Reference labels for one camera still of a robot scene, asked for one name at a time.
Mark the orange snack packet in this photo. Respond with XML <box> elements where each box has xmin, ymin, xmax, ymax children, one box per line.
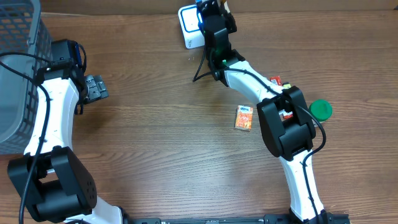
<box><xmin>234</xmin><ymin>105</ymin><xmax>253</xmax><ymax>131</ymax></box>

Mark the red candy stick packet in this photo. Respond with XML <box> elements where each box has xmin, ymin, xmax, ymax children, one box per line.
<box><xmin>270</xmin><ymin>76</ymin><xmax>293</xmax><ymax>121</ymax></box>

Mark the green lid jar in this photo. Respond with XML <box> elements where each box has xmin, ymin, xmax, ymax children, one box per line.
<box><xmin>309</xmin><ymin>100</ymin><xmax>333</xmax><ymax>123</ymax></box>

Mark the beige snack bag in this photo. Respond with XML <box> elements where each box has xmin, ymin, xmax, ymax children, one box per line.
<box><xmin>218</xmin><ymin>0</ymin><xmax>231</xmax><ymax>14</ymax></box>

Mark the yellow marker pen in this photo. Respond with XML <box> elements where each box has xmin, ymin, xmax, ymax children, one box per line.
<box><xmin>282</xmin><ymin>83</ymin><xmax>292</xmax><ymax>89</ymax></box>

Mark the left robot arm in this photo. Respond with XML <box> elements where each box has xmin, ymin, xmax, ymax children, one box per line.
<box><xmin>7</xmin><ymin>39</ymin><xmax>129</xmax><ymax>223</ymax></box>

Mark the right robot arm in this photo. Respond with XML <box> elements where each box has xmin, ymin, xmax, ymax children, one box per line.
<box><xmin>196</xmin><ymin>1</ymin><xmax>327</xmax><ymax>223</ymax></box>

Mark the white barcode scanner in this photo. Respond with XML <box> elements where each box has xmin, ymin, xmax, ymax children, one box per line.
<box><xmin>177</xmin><ymin>4</ymin><xmax>205</xmax><ymax>49</ymax></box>

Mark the grey plastic mesh basket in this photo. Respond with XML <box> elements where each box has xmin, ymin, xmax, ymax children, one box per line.
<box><xmin>1</xmin><ymin>0</ymin><xmax>52</xmax><ymax>155</ymax></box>

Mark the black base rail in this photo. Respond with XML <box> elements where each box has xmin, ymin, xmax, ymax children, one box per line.
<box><xmin>124</xmin><ymin>213</ymin><xmax>351</xmax><ymax>224</ymax></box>

